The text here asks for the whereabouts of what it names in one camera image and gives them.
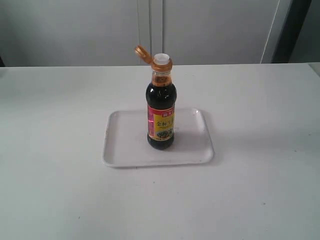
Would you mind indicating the dark soy sauce bottle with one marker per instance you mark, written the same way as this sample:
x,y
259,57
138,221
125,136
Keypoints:
x,y
161,96

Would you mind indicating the white plastic tray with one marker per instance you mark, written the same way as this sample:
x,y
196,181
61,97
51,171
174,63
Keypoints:
x,y
126,144

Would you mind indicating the white cabinet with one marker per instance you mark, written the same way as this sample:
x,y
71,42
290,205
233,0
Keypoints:
x,y
68,33

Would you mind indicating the dark vertical post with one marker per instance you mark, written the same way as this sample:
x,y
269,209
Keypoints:
x,y
290,32

